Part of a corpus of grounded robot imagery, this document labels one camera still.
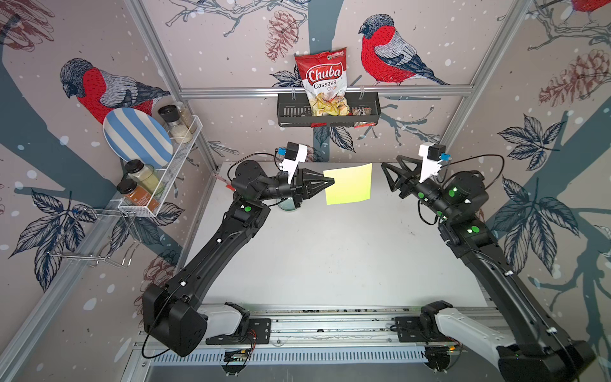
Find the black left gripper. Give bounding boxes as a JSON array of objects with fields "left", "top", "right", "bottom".
[{"left": 255, "top": 170, "right": 332, "bottom": 211}]

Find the red Chuba cassava chips bag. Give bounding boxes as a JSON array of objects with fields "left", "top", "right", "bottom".
[{"left": 295, "top": 48, "right": 350, "bottom": 117}]

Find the blue white striped plate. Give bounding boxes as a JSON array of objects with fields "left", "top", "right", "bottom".
[{"left": 103, "top": 108, "right": 173, "bottom": 169}]

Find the red pink utensil in cup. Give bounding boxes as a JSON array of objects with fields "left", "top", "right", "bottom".
[{"left": 214, "top": 174, "right": 235, "bottom": 192}]

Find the brown spice glass jar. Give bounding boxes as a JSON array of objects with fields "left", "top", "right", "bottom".
[{"left": 174, "top": 102, "right": 197, "bottom": 133}]

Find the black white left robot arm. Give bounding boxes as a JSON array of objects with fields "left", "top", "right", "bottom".
[{"left": 143, "top": 160, "right": 334, "bottom": 357}]

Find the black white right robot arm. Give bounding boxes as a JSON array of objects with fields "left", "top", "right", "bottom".
[{"left": 381, "top": 155, "right": 596, "bottom": 381}]

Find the white wire wall shelf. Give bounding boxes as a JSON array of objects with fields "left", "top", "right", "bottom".
[{"left": 118, "top": 116, "right": 203, "bottom": 217}]

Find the green sauce jar black lid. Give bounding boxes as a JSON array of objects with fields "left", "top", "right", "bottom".
[{"left": 125, "top": 159, "right": 165, "bottom": 196}]

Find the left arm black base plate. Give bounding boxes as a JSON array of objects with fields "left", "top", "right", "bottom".
[{"left": 205, "top": 318, "right": 271, "bottom": 345}]

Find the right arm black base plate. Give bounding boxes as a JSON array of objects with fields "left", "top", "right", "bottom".
[{"left": 391, "top": 316, "right": 458, "bottom": 344}]

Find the black wire wall basket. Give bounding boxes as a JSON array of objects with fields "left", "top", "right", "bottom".
[{"left": 277, "top": 92, "right": 381, "bottom": 127}]

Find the metal wire hook rack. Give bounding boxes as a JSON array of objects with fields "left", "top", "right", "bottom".
[{"left": 46, "top": 207, "right": 142, "bottom": 269}]

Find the pale green ceramic bowl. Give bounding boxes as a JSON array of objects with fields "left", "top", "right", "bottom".
[{"left": 278, "top": 198, "right": 298, "bottom": 212}]

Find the black lid spice grinder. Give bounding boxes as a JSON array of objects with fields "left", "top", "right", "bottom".
[{"left": 158, "top": 104, "right": 193, "bottom": 143}]

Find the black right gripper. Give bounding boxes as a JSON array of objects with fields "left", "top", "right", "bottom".
[{"left": 382, "top": 154, "right": 457, "bottom": 225}]

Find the orange sauce jar black lid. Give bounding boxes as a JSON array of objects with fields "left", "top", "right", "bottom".
[{"left": 116, "top": 178, "right": 159, "bottom": 213}]

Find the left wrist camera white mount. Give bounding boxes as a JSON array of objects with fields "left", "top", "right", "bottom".
[{"left": 278, "top": 142, "right": 308, "bottom": 184}]

